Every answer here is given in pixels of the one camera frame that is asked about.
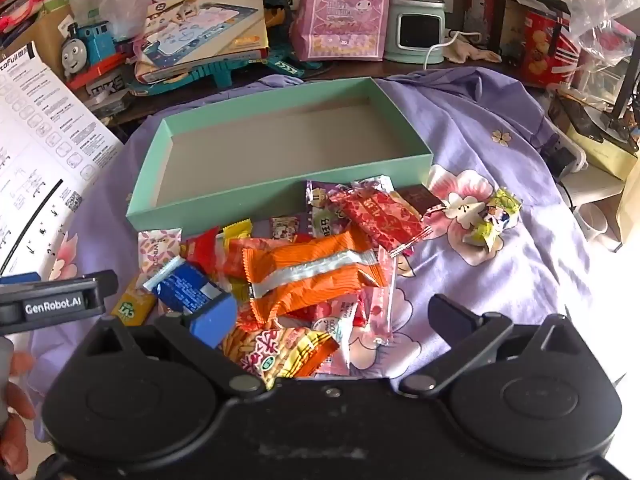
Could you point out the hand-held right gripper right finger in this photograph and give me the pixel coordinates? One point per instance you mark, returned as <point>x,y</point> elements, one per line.
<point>450,320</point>

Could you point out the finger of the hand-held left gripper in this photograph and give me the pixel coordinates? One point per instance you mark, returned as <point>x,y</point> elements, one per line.
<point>20,279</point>
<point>104,287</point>

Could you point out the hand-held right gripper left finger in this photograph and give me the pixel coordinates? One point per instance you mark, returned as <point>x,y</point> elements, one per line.
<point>210,317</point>

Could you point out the yellow mango snack bar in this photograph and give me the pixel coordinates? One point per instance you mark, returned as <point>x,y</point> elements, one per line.
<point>131,306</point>

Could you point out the blue snack packet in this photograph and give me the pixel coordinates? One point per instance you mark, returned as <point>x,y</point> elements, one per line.
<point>182,285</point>

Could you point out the red-orange snack packet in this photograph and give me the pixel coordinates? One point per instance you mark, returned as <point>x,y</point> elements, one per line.
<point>235,260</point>

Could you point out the red snack packet white label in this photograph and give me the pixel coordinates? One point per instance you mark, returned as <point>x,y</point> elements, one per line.
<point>202,255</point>

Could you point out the white pink-patterned snack packet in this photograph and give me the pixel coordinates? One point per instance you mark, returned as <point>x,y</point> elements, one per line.
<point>157,247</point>

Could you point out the yellow foil snack packet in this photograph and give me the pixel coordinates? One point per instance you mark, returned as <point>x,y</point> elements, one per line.
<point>237,232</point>

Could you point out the yellow-green cartoon candy packet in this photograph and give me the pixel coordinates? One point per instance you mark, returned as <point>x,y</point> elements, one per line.
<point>492,222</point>

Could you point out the pink white candy packet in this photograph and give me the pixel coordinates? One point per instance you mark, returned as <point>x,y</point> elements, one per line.
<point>342,325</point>

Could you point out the mint green cardboard box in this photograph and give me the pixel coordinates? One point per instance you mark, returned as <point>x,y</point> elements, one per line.
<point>225,205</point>

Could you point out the small pink cartoon packet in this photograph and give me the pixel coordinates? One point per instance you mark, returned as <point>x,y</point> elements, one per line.
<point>284,227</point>

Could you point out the dark brown chocolate packet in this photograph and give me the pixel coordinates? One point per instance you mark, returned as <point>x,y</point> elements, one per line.
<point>422,199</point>

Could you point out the red gold-patterned snack packet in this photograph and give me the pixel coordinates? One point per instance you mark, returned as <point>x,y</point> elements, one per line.
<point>385,212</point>

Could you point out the orange snack packet silver seam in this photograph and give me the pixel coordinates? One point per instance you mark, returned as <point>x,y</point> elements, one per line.
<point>325,260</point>

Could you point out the purple snack packet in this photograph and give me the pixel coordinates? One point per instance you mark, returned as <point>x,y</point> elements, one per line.
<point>322,207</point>

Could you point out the person's left hand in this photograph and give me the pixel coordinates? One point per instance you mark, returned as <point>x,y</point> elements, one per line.
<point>17,410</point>

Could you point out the white instruction sheet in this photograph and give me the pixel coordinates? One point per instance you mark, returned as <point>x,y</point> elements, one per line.
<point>40,135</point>

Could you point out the black white carton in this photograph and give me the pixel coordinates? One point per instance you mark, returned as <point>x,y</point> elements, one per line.
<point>105,92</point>

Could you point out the white power strip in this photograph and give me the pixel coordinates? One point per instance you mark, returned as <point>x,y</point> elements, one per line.
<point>565,155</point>

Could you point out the purple floral cloth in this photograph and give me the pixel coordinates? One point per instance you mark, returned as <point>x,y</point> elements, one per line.
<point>500,110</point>

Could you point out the pale yellow box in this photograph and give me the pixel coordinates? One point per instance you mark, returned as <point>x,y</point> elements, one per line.
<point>600,152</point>

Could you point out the blue toy train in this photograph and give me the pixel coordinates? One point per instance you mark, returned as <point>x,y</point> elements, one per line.
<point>82,47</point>

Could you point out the teal plastic toy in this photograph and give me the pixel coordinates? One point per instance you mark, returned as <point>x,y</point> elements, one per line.
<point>215,74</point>

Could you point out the brown cardboard box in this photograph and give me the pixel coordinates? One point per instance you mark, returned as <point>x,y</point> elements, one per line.
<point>45,37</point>

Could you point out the beige cloth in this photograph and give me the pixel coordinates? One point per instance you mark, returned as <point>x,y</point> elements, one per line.
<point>467,51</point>

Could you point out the pink toy glasses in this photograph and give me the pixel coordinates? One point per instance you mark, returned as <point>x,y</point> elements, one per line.
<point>25,5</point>

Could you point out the drawing mat toy box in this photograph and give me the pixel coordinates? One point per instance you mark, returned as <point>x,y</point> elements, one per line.
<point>210,30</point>

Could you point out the black stand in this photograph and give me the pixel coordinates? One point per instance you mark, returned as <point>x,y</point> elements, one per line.
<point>620,95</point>

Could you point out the red biscuit tin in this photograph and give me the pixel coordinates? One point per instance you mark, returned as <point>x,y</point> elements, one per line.
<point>545,45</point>

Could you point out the mint green kitchen appliance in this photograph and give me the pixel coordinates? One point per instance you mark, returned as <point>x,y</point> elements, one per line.
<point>417,25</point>

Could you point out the dark green dinosaur toy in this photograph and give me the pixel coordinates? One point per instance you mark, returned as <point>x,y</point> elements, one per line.
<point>275,0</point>

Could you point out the pink gift bag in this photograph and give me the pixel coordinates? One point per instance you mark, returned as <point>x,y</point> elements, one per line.
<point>340,10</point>

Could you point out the clear plastic bag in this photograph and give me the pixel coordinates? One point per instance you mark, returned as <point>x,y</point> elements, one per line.
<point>600,5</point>

